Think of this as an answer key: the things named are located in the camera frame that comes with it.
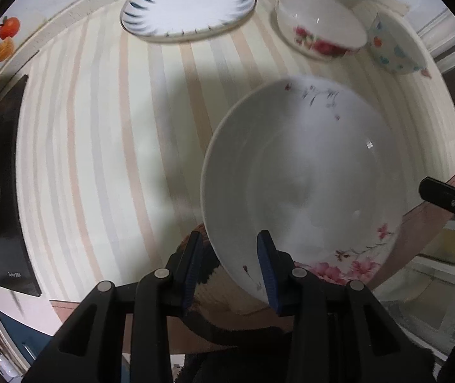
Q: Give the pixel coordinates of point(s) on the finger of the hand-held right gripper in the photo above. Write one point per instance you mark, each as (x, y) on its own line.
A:
(446, 197)

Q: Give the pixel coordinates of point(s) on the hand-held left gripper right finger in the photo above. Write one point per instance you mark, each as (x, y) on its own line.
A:
(269, 271)

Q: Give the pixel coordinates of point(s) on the white bowl red flower print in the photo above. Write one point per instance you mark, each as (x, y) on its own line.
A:
(319, 16)

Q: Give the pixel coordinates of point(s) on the orange fruit wall sticker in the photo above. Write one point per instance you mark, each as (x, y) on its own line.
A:
(9, 28)

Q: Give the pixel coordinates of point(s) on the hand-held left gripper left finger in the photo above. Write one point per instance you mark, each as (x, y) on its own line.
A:
(193, 265)

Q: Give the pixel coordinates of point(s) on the large white pink-floral plate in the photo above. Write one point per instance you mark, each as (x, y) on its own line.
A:
(311, 175)

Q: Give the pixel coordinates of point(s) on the striped tablecloth pink border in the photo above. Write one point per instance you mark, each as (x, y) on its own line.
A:
(111, 147)

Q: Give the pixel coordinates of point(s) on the white bowl coloured dots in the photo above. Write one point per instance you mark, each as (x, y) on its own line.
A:
(390, 48)

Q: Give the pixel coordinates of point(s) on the white plate blue leaf pattern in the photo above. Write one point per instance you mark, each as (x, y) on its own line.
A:
(187, 4)

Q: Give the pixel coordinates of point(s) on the half orange wall sticker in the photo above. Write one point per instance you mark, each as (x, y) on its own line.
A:
(2, 50)

